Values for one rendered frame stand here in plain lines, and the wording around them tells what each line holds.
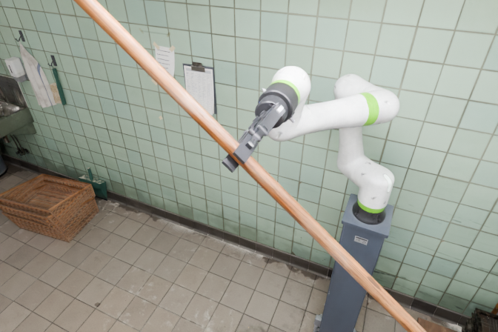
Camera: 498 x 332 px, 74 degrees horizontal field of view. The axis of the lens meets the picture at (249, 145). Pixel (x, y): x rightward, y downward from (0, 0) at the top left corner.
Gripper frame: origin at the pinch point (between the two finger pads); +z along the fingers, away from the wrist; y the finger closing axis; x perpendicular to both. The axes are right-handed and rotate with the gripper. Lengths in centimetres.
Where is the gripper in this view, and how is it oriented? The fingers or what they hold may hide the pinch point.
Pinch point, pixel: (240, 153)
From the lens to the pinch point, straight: 67.3
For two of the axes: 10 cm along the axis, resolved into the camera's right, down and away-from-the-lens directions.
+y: -6.0, 4.8, 6.4
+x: -7.0, -7.0, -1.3
